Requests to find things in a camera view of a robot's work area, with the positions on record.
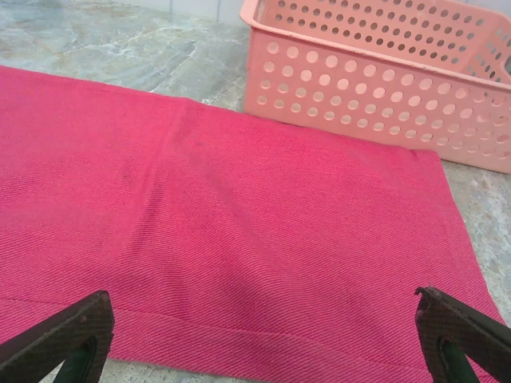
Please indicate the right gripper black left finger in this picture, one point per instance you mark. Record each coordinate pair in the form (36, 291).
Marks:
(48, 339)

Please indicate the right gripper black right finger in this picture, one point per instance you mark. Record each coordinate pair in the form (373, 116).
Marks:
(459, 335)

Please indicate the pink towel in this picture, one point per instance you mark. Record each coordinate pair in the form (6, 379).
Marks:
(239, 219)

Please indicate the pink perforated plastic basket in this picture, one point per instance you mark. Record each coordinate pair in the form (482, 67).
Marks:
(359, 84)

